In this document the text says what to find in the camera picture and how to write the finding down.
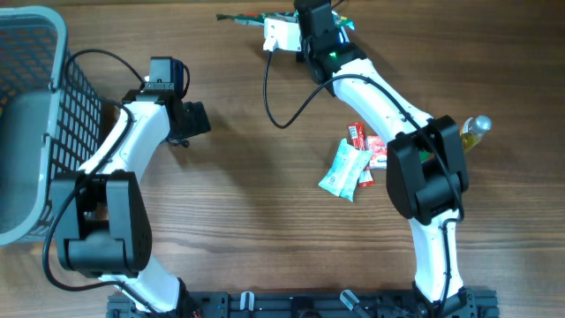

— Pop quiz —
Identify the green sponge pack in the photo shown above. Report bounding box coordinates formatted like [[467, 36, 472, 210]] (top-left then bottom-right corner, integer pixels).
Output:
[[215, 12, 355, 30]]

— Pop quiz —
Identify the red toothpaste box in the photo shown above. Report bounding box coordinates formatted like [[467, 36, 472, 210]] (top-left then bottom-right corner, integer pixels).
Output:
[[348, 122, 374, 187]]

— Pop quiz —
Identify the sponge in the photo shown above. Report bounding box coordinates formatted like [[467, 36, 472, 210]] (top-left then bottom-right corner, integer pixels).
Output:
[[365, 135, 388, 170]]

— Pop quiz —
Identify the light green wipes packet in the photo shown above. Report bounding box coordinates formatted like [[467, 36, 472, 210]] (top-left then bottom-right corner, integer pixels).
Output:
[[319, 139, 372, 201]]

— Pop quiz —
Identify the yellow dish soap bottle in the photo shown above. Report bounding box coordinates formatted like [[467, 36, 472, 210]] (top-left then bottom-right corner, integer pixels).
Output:
[[460, 115, 492, 153]]

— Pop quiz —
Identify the green lid jar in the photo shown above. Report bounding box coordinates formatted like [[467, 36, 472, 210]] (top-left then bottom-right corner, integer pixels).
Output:
[[419, 151, 432, 163]]

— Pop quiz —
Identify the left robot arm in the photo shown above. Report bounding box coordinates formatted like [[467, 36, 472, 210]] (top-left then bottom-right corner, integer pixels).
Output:
[[42, 57, 211, 317]]

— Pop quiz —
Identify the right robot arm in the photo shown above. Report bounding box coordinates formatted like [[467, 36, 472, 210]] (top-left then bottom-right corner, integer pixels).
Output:
[[294, 0, 469, 306]]

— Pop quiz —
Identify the grey plastic mesh basket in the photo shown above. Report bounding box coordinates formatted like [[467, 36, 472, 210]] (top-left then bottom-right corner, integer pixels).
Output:
[[1, 6, 103, 246]]

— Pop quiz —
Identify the right camera cable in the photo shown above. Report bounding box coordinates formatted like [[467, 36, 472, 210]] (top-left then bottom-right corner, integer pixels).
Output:
[[262, 49, 464, 317]]

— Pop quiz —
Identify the camera cable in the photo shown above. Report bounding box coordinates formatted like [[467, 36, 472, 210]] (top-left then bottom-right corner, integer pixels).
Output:
[[262, 49, 464, 317], [41, 48, 192, 314]]

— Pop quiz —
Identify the left camera cable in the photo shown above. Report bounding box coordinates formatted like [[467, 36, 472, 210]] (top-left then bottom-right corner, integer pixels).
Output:
[[41, 48, 192, 314]]

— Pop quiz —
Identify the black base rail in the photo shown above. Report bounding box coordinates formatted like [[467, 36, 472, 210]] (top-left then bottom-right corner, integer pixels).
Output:
[[106, 289, 501, 318]]

